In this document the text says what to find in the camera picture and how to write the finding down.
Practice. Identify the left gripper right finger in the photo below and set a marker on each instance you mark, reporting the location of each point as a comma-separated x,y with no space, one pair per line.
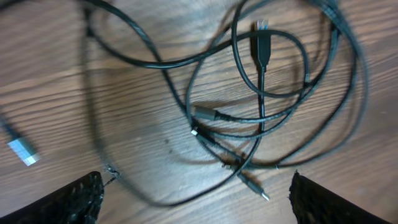
311,203

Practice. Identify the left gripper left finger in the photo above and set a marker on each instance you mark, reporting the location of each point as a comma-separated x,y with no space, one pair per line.
78,202

